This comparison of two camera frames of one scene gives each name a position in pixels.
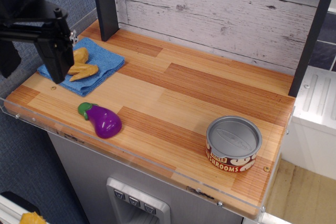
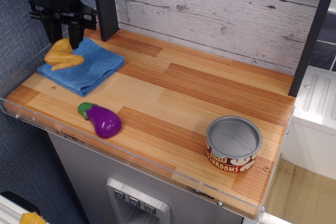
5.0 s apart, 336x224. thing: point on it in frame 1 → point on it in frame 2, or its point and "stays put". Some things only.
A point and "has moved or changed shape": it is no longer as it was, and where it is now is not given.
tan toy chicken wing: (80, 69) has moved or changed shape
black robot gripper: (25, 16) → (63, 4)
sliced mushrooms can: (232, 143) stays put
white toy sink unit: (311, 141) stays put
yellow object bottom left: (32, 217) stays put
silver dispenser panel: (132, 205) stays put
